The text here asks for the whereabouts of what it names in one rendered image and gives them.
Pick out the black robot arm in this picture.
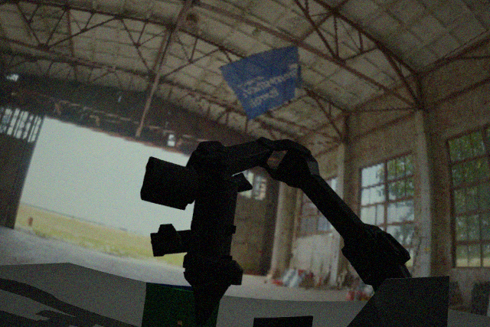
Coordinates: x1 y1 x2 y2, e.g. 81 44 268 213
140 137 412 292

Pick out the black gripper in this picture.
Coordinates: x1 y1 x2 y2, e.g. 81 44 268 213
182 212 243 325

